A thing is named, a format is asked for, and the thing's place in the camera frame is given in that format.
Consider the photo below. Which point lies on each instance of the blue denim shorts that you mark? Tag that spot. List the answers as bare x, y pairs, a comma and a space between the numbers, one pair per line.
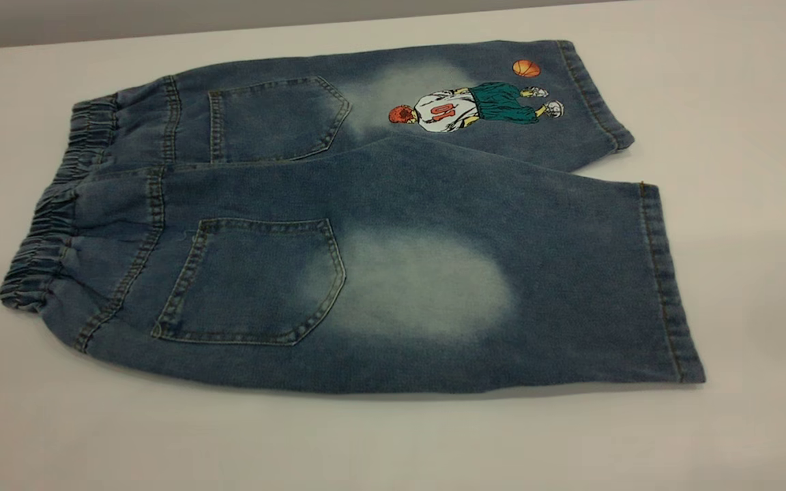
393, 204

